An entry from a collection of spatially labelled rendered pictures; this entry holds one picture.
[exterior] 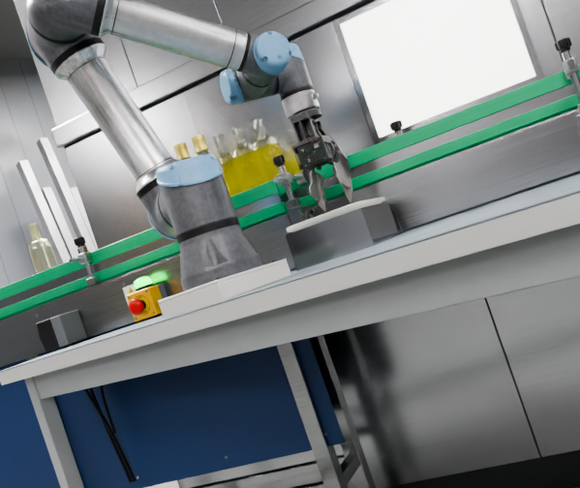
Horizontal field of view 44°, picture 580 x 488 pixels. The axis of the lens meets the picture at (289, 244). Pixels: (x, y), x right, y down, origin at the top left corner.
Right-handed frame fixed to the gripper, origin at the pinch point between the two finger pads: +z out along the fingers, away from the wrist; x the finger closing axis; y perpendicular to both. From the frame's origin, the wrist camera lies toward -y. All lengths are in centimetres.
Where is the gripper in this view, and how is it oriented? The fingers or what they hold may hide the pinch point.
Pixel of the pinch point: (337, 201)
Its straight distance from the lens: 156.3
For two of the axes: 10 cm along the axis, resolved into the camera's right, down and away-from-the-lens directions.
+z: 3.3, 9.5, -0.2
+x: 8.8, -3.1, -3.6
